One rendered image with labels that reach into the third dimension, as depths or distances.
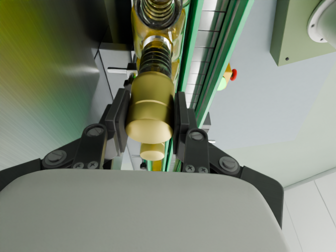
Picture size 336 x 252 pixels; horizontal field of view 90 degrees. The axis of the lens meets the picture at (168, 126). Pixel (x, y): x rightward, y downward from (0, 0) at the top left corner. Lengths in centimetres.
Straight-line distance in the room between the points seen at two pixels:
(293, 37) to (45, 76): 55
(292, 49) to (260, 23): 11
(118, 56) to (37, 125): 30
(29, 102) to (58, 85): 5
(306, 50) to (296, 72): 17
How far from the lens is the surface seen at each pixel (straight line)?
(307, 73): 82
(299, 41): 60
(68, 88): 27
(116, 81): 52
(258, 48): 65
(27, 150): 21
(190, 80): 50
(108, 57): 48
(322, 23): 57
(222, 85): 57
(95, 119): 45
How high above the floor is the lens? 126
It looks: 34 degrees down
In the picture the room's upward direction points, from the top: 179 degrees counter-clockwise
